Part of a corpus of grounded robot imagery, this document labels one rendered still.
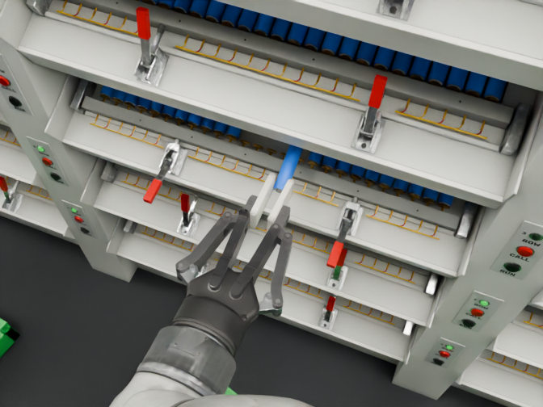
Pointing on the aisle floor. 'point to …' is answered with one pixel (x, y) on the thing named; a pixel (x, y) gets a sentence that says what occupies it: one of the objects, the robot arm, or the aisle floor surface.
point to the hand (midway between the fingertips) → (271, 203)
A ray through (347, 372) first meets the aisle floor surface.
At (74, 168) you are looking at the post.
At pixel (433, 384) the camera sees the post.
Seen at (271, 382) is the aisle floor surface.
